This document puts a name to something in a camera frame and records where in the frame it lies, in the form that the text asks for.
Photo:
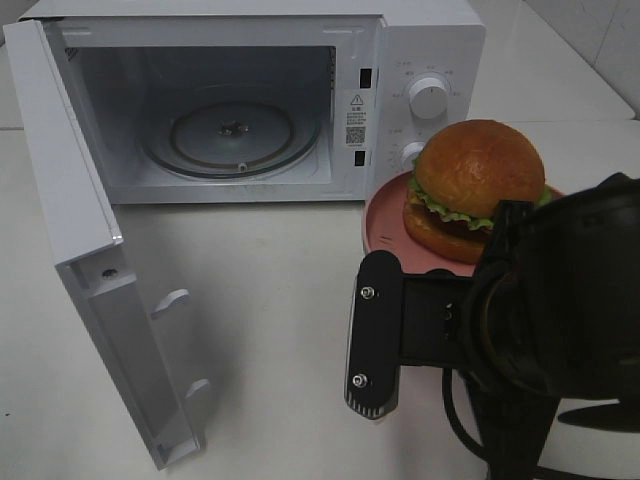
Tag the lower white microwave knob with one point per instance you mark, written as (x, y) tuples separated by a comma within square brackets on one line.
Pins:
[(409, 155)]

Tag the upper white microwave knob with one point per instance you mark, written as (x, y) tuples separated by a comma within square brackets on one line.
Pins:
[(428, 95)]

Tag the pink round plate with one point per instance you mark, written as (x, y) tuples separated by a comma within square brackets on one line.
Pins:
[(384, 229)]

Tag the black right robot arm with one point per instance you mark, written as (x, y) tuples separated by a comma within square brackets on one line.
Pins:
[(508, 427)]

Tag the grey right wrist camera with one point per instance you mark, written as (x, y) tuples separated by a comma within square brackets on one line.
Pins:
[(372, 363)]

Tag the white microwave door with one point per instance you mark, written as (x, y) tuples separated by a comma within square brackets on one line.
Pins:
[(147, 350)]

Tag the white microwave knob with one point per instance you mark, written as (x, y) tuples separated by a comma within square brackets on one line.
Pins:
[(428, 95), (409, 155)]

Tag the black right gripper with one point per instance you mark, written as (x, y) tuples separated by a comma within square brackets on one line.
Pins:
[(553, 305)]

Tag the glass microwave turntable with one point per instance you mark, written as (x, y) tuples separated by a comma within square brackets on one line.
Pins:
[(224, 132)]

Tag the toy burger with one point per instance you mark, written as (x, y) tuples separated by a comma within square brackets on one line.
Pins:
[(458, 180)]

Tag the white microwave oven body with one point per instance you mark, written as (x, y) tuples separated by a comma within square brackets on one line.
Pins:
[(362, 54)]

